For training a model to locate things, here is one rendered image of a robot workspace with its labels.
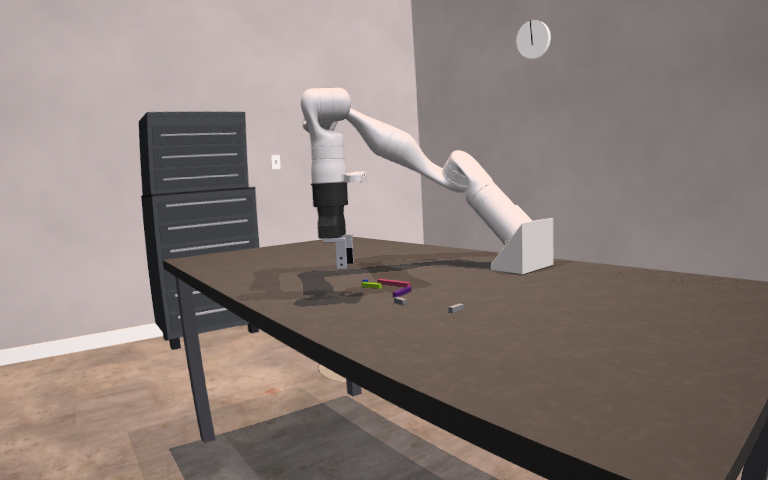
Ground pink rod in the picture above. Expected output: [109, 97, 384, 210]
[377, 279, 410, 287]

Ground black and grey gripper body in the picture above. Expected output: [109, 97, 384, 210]
[311, 158, 367, 239]

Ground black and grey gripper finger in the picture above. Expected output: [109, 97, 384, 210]
[323, 237, 348, 269]
[339, 234, 354, 264]

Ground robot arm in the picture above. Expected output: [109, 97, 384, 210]
[301, 88, 532, 245]

